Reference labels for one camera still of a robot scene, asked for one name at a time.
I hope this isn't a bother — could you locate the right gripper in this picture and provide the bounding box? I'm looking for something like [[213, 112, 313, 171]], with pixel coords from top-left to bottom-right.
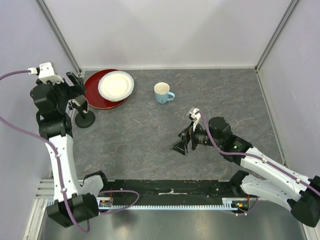
[[169, 120, 222, 156]]

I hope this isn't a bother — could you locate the black phone stand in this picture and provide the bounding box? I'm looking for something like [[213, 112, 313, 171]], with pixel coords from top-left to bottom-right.
[[69, 99, 96, 129]]

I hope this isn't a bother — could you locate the smartphone with beige case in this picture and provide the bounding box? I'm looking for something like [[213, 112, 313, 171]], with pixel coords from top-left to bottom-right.
[[73, 95, 89, 113]]

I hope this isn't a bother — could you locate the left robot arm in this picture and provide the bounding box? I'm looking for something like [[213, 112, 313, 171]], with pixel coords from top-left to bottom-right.
[[30, 72, 110, 228]]

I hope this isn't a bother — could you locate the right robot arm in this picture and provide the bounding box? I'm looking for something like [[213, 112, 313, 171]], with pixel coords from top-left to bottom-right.
[[170, 114, 320, 228]]

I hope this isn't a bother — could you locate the red round plate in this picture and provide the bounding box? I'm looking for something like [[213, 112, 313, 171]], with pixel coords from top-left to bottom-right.
[[84, 69, 128, 110]]

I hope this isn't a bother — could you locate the white paper plate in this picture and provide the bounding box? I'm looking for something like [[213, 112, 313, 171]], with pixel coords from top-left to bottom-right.
[[97, 70, 135, 102]]

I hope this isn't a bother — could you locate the light blue mug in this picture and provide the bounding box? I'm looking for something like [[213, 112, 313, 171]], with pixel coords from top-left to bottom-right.
[[154, 82, 176, 105]]

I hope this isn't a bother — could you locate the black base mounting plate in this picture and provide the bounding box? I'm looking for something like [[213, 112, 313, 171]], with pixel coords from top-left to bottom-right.
[[107, 179, 247, 206]]

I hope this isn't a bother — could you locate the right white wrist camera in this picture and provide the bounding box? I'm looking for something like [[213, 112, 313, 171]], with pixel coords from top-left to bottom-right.
[[187, 107, 202, 131]]

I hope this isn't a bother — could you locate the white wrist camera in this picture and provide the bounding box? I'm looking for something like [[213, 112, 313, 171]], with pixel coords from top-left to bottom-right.
[[187, 107, 202, 131], [27, 62, 64, 85]]

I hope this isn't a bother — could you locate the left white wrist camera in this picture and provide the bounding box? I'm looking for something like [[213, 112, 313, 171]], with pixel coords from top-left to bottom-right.
[[27, 62, 64, 85]]

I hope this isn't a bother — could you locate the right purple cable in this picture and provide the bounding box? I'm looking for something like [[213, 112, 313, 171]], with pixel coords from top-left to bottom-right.
[[198, 112, 320, 197]]

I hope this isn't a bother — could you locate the purple cable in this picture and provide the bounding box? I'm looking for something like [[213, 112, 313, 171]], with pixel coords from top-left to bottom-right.
[[198, 112, 320, 197], [0, 69, 91, 233]]

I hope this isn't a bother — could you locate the white slotted cable duct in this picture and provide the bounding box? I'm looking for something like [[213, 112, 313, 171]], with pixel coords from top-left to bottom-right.
[[97, 197, 249, 211]]

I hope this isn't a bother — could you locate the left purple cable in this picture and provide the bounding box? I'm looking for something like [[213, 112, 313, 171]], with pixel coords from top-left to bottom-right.
[[0, 69, 91, 233]]

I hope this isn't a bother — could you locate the left aluminium frame post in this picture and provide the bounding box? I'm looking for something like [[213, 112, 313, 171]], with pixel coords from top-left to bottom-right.
[[34, 0, 82, 75]]

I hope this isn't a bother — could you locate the aluminium frame post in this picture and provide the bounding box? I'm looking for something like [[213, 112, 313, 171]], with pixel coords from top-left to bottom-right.
[[254, 0, 300, 73], [34, 0, 82, 75]]

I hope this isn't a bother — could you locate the right aluminium frame post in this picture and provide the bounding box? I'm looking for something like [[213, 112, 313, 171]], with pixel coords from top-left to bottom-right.
[[254, 0, 300, 73]]

